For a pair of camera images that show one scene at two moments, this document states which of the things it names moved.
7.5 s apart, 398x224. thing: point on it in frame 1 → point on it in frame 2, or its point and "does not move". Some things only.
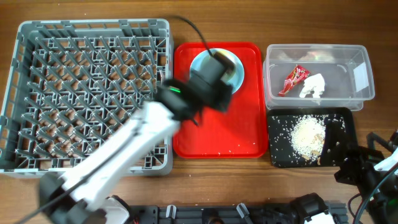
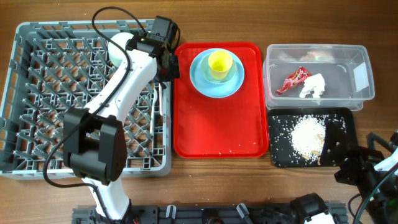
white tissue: (314, 83) does not move
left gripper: (227, 96) → (175, 70)
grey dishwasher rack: (70, 79) does not move
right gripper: (361, 160) does not move
